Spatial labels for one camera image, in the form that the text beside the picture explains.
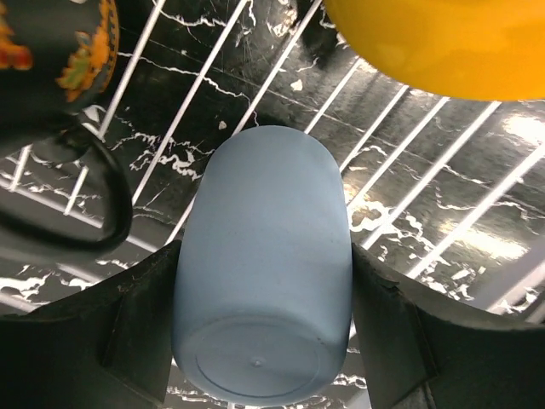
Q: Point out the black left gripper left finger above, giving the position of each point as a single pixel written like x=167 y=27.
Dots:
x=108 y=346

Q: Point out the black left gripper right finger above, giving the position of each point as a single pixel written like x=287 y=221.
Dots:
x=422 y=349

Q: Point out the light blue plastic cup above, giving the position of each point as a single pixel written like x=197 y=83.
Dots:
x=263 y=288

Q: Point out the white wire dish rack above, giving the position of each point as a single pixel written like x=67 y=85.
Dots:
x=417 y=161

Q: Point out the red bowl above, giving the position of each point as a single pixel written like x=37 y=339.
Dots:
x=56 y=58

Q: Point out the yellow round plate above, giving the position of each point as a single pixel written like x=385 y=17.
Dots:
x=475 y=50

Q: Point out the black marble mat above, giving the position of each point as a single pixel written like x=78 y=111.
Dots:
x=504 y=233

